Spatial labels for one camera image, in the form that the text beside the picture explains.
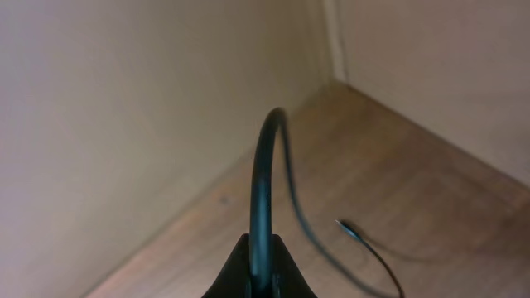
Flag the black cable with USB plug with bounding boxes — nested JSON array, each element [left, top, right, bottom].
[[248, 107, 407, 298]]

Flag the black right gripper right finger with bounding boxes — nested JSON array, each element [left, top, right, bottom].
[[272, 234, 316, 298]]

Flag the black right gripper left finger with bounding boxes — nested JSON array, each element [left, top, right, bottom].
[[202, 233, 251, 298]]

